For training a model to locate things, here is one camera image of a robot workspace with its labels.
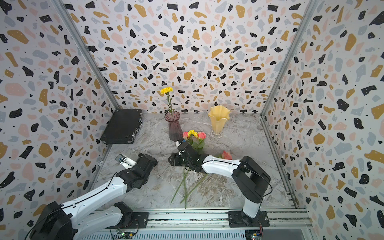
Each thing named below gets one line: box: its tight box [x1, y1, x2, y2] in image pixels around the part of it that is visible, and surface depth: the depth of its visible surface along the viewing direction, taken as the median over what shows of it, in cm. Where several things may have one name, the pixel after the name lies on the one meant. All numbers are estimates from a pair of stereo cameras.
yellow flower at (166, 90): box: [160, 86, 175, 116], surface depth 90 cm
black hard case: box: [100, 109, 143, 144], surface depth 109 cm
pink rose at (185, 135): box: [182, 131, 189, 140], surface depth 105 cm
